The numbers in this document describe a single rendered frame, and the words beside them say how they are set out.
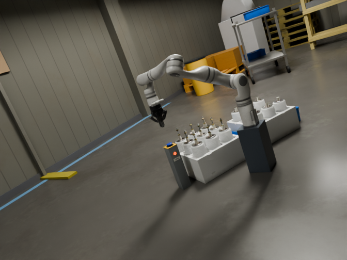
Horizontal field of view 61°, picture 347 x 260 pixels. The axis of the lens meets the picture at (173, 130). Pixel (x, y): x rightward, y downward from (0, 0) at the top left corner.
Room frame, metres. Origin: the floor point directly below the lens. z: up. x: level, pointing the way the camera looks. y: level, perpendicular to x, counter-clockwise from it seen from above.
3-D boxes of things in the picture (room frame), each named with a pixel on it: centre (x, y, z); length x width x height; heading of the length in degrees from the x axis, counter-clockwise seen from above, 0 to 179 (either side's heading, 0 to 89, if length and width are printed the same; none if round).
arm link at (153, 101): (1.85, 0.05, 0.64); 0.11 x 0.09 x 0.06; 23
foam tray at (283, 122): (2.27, -0.69, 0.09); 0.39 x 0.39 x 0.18; 20
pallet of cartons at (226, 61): (6.00, -1.24, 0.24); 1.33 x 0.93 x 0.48; 141
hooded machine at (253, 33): (6.78, -2.21, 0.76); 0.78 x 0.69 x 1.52; 53
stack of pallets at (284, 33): (7.14, -3.40, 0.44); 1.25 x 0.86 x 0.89; 51
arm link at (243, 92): (1.74, -0.46, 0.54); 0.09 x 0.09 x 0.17; 23
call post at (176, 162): (1.87, 0.06, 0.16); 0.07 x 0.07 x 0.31; 23
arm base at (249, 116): (1.74, -0.46, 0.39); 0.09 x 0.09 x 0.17; 51
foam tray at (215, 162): (2.05, -0.18, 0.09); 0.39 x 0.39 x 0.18; 23
